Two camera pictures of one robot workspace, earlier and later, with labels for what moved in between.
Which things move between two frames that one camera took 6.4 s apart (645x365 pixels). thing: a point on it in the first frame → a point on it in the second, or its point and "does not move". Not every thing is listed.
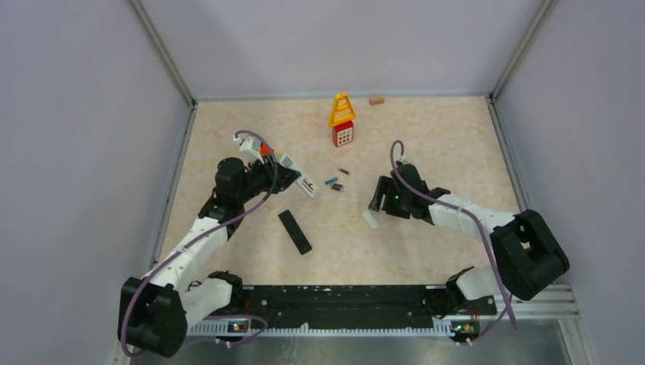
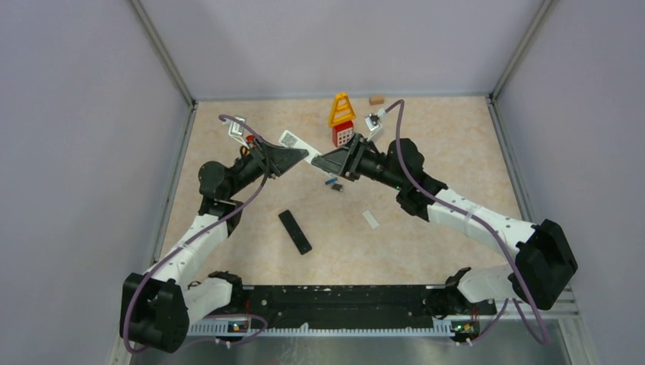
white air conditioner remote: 303,181 → 289,140
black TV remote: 295,232 does not move
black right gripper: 386,186 → 338,161
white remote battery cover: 371,220 does not move
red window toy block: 343,134 does not move
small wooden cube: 376,100 does not move
